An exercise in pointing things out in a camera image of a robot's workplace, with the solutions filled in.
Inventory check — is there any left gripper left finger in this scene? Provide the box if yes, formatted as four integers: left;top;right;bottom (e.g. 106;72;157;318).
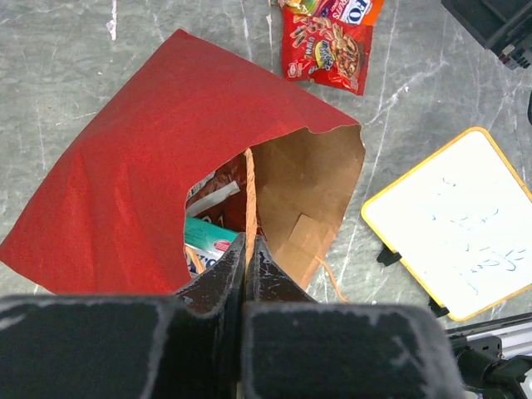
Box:
1;235;245;398

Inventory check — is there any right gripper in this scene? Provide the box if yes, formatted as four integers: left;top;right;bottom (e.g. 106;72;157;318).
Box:
441;0;531;70

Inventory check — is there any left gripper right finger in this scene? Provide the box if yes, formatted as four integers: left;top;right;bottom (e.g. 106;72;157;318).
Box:
241;239;465;398

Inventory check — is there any teal Fox's candy bag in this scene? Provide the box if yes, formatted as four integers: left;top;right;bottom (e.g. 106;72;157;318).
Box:
184;217;237;278

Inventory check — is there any orange Fox's candy bag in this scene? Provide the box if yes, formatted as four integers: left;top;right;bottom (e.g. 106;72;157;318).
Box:
271;0;385;26

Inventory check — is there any red paper bag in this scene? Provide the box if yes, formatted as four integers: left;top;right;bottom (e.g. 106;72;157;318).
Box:
1;30;365;293

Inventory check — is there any red Doritos bag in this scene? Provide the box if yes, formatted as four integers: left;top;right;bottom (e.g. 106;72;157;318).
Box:
185;155;246;232

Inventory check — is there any red noodle snack bag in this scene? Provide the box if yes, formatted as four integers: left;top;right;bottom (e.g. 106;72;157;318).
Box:
281;7;373;96

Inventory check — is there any small whiteboard yellow frame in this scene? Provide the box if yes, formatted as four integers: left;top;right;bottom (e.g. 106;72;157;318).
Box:
361;127;531;321

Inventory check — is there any aluminium rail frame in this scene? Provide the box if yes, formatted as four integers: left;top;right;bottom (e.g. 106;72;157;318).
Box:
446;313;531;360

